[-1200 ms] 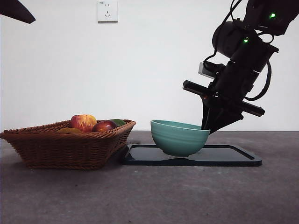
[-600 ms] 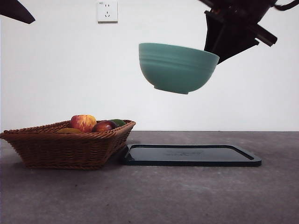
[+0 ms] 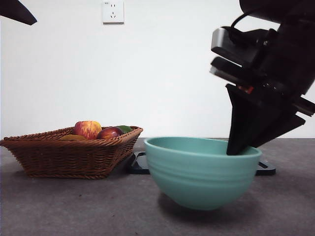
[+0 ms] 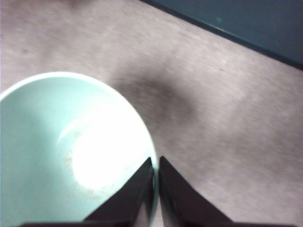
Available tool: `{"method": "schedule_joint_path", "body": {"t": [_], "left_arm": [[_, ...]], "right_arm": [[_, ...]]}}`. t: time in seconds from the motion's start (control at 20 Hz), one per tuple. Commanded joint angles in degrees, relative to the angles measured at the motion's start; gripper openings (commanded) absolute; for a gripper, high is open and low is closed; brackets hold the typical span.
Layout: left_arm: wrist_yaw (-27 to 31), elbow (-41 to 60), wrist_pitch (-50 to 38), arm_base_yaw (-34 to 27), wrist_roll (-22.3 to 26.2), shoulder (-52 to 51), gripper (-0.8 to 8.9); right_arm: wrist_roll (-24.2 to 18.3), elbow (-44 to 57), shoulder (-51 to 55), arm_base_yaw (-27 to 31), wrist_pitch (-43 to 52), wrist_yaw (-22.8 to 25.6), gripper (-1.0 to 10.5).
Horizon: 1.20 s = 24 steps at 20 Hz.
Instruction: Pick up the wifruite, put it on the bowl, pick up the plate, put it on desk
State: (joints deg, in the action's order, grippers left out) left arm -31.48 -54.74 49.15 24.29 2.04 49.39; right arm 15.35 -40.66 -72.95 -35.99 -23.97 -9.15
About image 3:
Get teal ceramic bowl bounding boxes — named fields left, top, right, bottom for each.
left=144, top=137, right=262, bottom=211

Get orange-brown fruit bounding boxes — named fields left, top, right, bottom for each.
left=60, top=134, right=87, bottom=141

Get dark green rectangular tray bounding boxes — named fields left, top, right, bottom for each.
left=130, top=151, right=276, bottom=176

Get green avocado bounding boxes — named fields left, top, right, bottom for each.
left=115, top=125, right=133, bottom=134

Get dark red apple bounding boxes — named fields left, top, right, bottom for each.
left=96, top=126, right=124, bottom=140

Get red and yellow apple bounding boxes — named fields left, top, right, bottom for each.
left=73, top=120, right=102, bottom=140

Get brown wicker basket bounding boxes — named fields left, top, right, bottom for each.
left=0, top=125, right=144, bottom=179

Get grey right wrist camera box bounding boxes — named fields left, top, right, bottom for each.
left=211, top=27, right=279, bottom=68

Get white wall socket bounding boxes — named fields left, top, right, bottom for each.
left=102, top=0, right=125, bottom=25

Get black right camera cable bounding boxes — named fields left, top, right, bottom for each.
left=230, top=12, right=261, bottom=46

